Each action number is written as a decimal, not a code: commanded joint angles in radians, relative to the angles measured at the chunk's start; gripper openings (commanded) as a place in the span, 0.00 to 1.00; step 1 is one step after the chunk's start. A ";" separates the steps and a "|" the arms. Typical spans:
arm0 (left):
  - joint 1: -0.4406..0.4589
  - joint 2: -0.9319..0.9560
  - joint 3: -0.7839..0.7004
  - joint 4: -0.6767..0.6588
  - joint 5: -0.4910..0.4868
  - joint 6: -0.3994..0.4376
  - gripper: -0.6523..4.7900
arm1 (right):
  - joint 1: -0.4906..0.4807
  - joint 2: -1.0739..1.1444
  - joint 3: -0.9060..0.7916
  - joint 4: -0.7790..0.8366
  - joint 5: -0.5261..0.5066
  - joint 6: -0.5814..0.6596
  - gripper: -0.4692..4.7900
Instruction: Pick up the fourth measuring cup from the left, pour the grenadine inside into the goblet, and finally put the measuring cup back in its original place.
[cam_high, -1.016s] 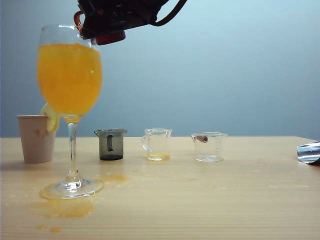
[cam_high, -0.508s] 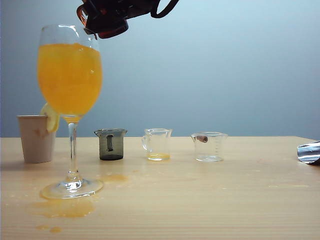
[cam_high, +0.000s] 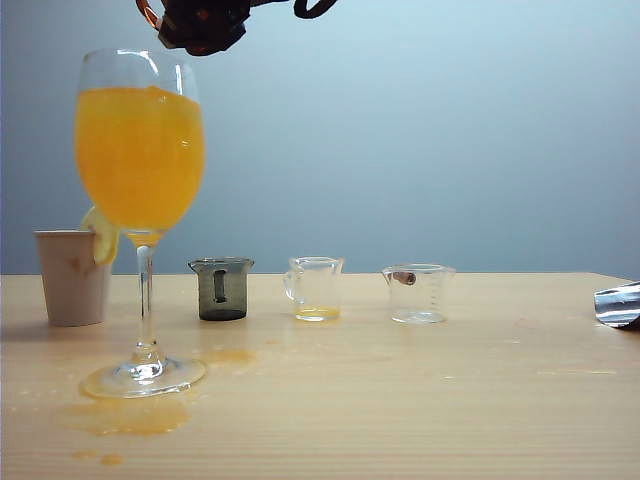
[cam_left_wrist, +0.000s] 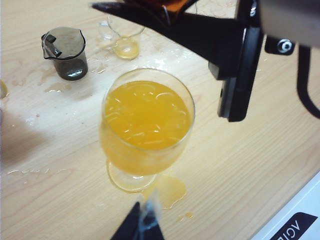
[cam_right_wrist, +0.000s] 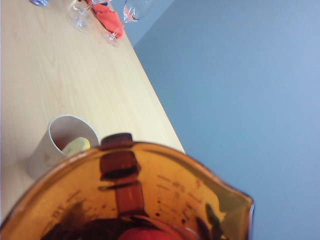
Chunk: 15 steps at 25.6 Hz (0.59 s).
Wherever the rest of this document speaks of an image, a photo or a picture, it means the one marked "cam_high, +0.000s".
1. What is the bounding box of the large orange juice puddle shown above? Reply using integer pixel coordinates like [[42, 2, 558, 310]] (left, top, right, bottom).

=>
[[59, 395, 192, 437]]

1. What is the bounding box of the smoky grey measuring cup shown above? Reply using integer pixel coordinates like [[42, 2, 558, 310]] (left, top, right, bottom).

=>
[[187, 257, 256, 322]]

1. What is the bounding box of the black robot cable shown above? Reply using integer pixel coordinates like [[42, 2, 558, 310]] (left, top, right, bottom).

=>
[[292, 0, 342, 20]]

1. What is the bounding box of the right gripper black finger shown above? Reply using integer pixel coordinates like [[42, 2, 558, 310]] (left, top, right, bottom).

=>
[[214, 0, 250, 41]]

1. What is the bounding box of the yellow lemon slice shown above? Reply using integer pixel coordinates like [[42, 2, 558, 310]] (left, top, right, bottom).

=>
[[79, 206, 120, 266]]

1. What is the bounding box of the amber glass measuring cup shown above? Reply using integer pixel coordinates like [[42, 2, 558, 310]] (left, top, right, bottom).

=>
[[137, 0, 249, 56]]

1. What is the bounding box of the clear graduated measuring cup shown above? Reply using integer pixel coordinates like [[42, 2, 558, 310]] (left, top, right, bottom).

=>
[[381, 263, 457, 325]]

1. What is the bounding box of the clear cup with orange residue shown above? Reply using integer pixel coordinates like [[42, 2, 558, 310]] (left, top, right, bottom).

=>
[[282, 256, 346, 323]]

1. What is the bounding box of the wine glass with orange drink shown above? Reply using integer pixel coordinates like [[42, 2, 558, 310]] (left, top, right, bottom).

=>
[[73, 48, 207, 400]]

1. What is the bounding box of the beige paper cup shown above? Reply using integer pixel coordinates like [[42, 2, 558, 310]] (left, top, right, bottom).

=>
[[33, 229, 114, 328]]

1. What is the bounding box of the small orange juice puddle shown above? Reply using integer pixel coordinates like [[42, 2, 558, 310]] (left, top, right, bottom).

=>
[[199, 347, 261, 370]]

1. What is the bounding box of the silver foil pouch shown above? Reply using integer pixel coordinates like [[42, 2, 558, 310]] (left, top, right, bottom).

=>
[[593, 280, 640, 331]]

